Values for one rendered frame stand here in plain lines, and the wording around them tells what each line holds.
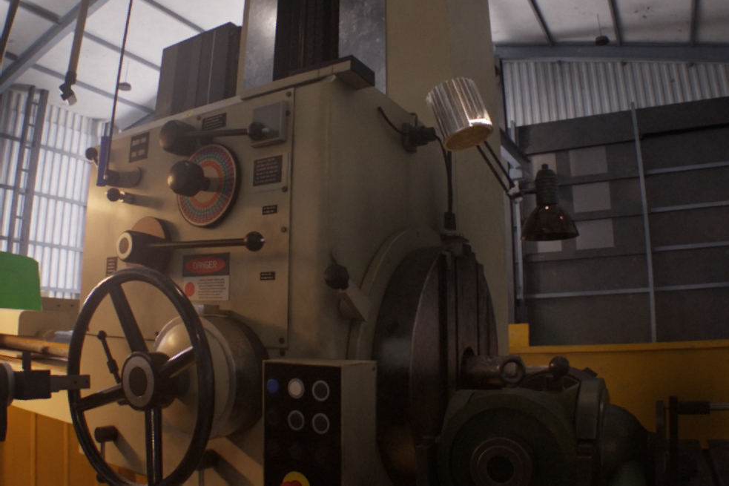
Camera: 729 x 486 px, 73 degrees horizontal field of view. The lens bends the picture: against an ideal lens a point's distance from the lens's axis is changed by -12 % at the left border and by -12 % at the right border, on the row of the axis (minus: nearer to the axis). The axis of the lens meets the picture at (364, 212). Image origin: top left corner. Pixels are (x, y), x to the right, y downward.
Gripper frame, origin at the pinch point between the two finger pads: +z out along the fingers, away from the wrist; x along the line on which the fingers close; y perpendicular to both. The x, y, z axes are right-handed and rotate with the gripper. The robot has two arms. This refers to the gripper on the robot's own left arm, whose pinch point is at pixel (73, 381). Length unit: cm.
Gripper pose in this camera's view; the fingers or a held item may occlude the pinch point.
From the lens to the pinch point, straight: 109.3
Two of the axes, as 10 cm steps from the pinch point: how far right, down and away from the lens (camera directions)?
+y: -0.9, -9.7, 2.5
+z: 4.9, 1.7, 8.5
